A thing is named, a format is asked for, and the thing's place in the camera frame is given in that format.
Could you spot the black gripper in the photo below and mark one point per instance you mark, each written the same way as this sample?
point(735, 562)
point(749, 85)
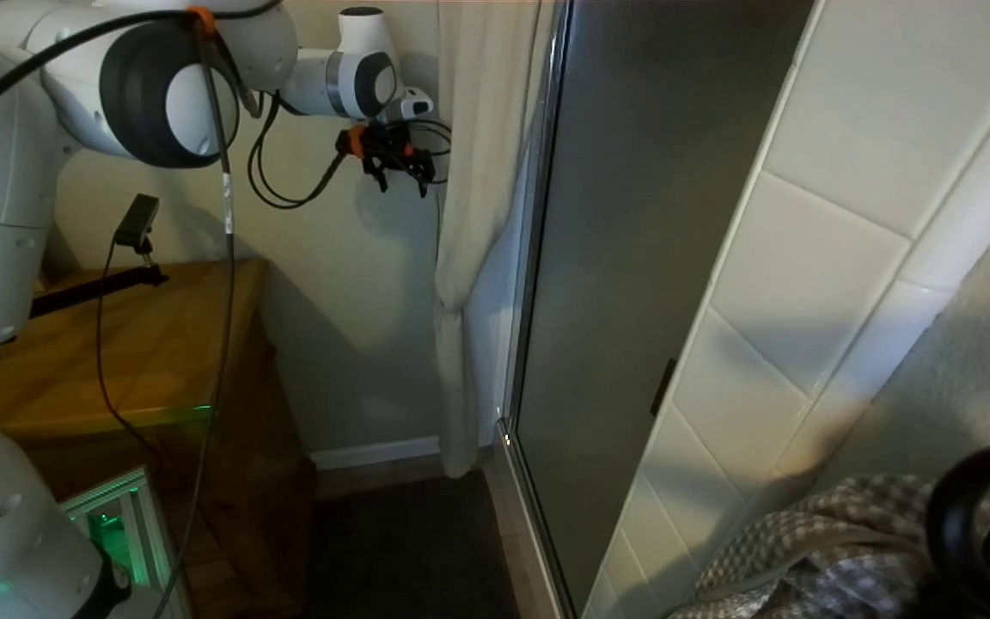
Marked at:
point(389, 147)

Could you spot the grey checkered cloth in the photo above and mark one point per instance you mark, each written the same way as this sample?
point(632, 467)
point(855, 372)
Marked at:
point(850, 553)

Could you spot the black curled metal scroll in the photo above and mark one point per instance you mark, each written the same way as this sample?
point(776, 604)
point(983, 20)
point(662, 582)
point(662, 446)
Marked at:
point(962, 543)

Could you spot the green lit control box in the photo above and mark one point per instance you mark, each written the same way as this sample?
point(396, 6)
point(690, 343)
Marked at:
point(124, 518)

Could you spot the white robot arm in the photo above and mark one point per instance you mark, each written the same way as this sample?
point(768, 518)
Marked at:
point(154, 85)

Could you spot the black camera on stand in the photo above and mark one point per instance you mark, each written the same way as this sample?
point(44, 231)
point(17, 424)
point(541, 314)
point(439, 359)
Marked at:
point(131, 231)

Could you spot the wooden table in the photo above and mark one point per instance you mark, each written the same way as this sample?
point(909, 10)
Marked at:
point(179, 380)

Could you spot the glass door with frame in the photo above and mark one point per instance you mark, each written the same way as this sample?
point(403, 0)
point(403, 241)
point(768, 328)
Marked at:
point(653, 121)

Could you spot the cream fabric curtain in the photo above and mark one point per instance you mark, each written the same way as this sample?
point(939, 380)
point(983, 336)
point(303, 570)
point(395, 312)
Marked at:
point(491, 76)

